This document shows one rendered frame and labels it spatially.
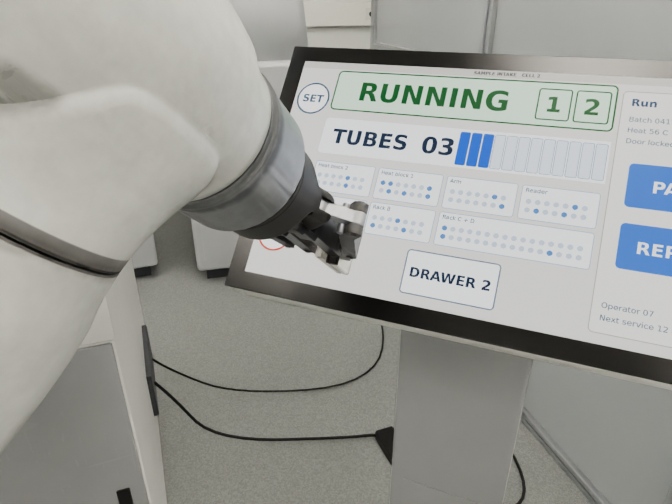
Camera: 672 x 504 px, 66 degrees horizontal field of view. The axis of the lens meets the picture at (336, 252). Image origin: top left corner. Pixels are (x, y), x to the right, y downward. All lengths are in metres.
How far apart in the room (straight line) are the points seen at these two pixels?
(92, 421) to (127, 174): 0.75
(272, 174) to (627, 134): 0.39
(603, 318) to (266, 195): 0.34
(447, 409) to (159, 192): 0.57
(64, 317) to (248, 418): 1.62
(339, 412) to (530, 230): 1.37
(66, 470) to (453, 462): 0.61
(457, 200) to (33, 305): 0.42
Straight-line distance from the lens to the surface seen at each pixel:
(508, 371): 0.67
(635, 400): 1.49
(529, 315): 0.52
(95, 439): 0.96
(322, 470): 1.66
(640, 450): 1.54
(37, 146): 0.20
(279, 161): 0.29
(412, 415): 0.75
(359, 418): 1.81
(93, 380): 0.89
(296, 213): 0.34
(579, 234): 0.54
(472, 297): 0.52
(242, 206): 0.29
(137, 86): 0.20
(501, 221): 0.54
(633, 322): 0.53
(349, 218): 0.38
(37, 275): 0.22
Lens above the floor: 1.26
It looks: 26 degrees down
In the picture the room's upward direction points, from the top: straight up
